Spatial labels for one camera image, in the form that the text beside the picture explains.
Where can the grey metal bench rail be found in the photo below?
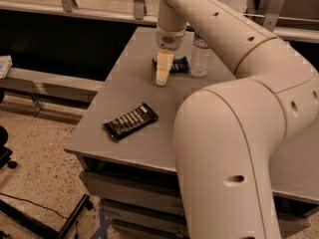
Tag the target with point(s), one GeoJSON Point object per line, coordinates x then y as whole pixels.
{"type": "Point", "coordinates": [39, 86]}

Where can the black office chair base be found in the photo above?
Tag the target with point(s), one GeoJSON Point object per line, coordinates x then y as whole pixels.
{"type": "Point", "coordinates": [5, 152]}

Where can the clear plastic water bottle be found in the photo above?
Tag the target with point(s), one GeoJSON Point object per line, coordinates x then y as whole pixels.
{"type": "Point", "coordinates": [200, 55]}

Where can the blue rxbar blueberry bar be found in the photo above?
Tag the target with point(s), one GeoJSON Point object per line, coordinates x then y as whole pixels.
{"type": "Point", "coordinates": [179, 65]}

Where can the black rxbar snack bar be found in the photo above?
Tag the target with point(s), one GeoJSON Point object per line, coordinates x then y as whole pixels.
{"type": "Point", "coordinates": [130, 122]}

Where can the black floor stand frame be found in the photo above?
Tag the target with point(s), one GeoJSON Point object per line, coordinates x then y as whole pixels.
{"type": "Point", "coordinates": [40, 228]}

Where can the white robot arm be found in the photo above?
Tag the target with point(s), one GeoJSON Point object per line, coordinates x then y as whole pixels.
{"type": "Point", "coordinates": [224, 134]}

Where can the metal window frame rail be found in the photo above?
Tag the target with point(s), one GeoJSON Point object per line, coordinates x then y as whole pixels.
{"type": "Point", "coordinates": [293, 28]}

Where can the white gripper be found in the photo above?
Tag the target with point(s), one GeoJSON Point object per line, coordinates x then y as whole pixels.
{"type": "Point", "coordinates": [169, 40]}

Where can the grey drawer cabinet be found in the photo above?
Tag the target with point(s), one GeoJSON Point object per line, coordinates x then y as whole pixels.
{"type": "Point", "coordinates": [135, 177]}

